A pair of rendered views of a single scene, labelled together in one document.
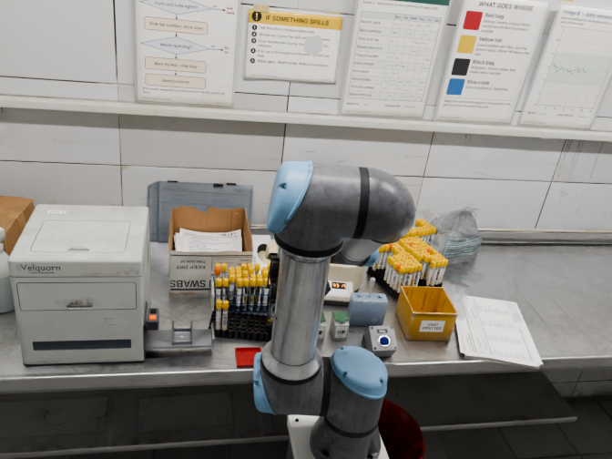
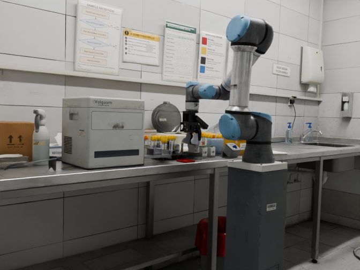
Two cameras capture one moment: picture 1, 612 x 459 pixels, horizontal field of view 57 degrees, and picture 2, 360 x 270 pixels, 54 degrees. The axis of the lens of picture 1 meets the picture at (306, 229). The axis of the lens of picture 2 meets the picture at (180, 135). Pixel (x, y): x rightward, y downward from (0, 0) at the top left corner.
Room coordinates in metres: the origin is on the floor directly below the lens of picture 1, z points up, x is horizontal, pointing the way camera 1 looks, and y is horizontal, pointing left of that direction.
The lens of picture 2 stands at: (-0.44, 0.93, 1.11)
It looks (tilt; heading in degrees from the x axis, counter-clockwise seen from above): 3 degrees down; 333
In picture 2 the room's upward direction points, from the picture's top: 2 degrees clockwise
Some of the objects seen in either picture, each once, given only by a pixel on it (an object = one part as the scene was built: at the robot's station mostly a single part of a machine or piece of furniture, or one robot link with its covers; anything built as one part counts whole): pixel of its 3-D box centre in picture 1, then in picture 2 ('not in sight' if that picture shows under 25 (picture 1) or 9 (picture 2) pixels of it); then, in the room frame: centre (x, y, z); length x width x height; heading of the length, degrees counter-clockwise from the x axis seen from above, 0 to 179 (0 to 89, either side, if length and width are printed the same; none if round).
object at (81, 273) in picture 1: (95, 281); (105, 131); (1.16, 0.51, 1.03); 0.31 x 0.27 x 0.30; 104
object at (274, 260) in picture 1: (286, 278); (190, 121); (1.21, 0.03, 1.08); 0.09 x 0.08 x 0.12; 104
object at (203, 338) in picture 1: (173, 336); (150, 153); (1.11, 0.30, 0.92); 0.21 x 0.07 x 0.05; 104
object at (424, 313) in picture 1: (424, 313); (235, 146); (1.35, -0.37, 0.93); 0.13 x 0.13 x 0.10; 10
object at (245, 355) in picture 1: (249, 357); (185, 160); (1.12, 0.10, 0.88); 0.07 x 0.07 x 0.01; 14
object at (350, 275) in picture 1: (324, 262); (179, 142); (1.54, -0.07, 0.94); 0.30 x 0.24 x 0.12; 5
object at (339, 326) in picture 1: (339, 326); (210, 151); (1.26, -0.13, 0.91); 0.05 x 0.04 x 0.07; 14
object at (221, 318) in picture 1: (241, 312); (169, 148); (1.23, 0.14, 0.93); 0.17 x 0.09 x 0.11; 94
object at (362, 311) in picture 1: (366, 311); (215, 147); (1.33, -0.20, 0.92); 0.10 x 0.07 x 0.10; 99
